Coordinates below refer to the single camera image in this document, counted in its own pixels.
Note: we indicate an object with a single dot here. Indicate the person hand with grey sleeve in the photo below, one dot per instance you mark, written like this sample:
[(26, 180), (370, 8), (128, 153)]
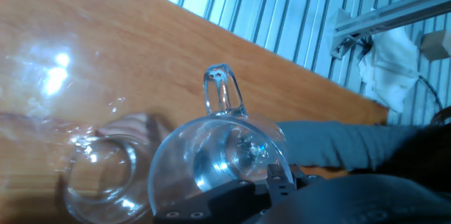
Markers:
[(141, 127)]

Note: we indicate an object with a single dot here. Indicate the small clear glass cup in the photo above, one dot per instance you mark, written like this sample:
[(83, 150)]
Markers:
[(102, 196)]

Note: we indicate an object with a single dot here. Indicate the crumpled white tissue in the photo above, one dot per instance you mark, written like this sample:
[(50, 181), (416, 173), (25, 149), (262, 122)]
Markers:
[(387, 69)]

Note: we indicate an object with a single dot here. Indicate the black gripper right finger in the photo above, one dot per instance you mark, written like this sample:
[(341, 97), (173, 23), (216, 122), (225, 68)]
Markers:
[(280, 181)]

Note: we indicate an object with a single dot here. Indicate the frame post with metal foot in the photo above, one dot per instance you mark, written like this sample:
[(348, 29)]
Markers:
[(394, 16)]

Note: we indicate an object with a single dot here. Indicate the glossy wooden board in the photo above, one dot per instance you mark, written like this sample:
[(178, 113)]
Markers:
[(141, 58)]

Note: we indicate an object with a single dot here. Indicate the forearm in grey sleeve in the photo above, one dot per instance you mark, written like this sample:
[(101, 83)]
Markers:
[(334, 143)]

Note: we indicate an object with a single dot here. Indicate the small wooden block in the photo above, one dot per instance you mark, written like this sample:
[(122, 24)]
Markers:
[(437, 44)]

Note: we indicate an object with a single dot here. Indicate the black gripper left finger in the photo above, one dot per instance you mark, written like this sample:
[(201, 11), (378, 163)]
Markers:
[(218, 203)]

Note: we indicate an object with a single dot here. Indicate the person head dark hair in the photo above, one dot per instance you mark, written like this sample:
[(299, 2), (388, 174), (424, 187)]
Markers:
[(423, 153)]

